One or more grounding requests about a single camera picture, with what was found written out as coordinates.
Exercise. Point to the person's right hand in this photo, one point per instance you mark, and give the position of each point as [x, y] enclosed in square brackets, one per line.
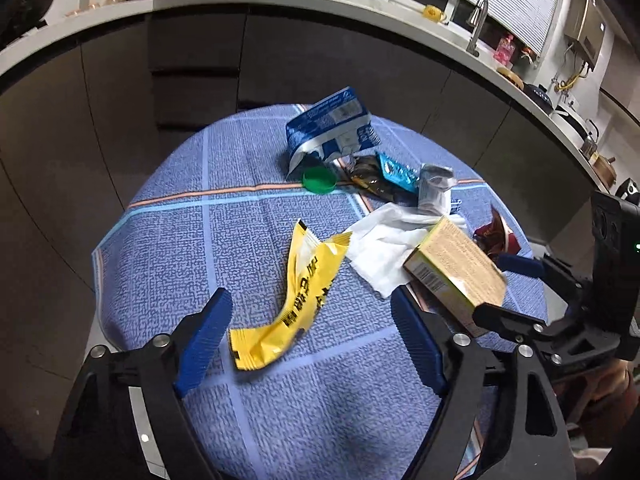
[605, 395]

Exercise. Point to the green bottle cap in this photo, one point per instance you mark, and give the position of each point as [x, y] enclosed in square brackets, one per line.
[320, 180]

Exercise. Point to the dark blue pot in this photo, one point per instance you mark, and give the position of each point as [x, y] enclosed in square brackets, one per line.
[539, 96]

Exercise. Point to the blue checked tablecloth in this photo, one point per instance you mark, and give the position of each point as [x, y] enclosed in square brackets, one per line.
[200, 240]

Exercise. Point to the red-brown wrapper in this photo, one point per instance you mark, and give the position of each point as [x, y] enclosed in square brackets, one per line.
[497, 237]

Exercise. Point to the blue blister pack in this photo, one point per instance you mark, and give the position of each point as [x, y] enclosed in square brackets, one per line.
[397, 172]

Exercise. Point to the yellow cup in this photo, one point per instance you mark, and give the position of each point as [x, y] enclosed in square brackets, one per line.
[434, 12]

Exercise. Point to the dark brown wrapper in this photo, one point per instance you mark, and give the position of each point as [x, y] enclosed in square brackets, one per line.
[367, 179]

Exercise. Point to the yellow snack wrapper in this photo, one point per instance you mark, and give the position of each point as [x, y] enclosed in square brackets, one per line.
[305, 280]

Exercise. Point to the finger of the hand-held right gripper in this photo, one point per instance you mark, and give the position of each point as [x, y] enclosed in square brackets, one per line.
[520, 265]
[505, 321]

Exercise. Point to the copper-coloured pot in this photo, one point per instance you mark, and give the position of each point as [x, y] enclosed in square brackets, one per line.
[604, 170]

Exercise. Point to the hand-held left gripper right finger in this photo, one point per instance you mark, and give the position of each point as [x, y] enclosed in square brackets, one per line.
[417, 345]

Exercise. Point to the crumpled silver foil wrapper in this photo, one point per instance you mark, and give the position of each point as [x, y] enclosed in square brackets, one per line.
[434, 185]

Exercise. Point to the tan cardboard box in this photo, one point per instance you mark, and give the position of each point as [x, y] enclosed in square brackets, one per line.
[460, 265]

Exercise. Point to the wall water heater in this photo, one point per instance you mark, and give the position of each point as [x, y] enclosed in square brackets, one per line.
[585, 27]

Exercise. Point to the dark kitchen cabinets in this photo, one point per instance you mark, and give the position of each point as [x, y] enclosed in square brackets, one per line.
[200, 60]

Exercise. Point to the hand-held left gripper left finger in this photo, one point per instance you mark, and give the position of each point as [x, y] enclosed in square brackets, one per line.
[202, 345]

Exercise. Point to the blue and white milk carton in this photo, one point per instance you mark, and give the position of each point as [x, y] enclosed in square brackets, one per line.
[325, 120]

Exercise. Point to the white paper tissue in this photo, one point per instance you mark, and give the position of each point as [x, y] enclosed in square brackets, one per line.
[385, 245]

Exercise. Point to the white cooking pan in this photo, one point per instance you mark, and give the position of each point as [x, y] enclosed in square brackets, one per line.
[570, 122]

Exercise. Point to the steel kettle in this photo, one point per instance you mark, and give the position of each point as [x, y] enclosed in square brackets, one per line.
[590, 142]

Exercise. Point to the steel kitchen faucet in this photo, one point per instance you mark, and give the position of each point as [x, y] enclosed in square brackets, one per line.
[475, 35]

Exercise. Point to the pink bottle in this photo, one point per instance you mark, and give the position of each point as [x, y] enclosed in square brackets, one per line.
[505, 50]

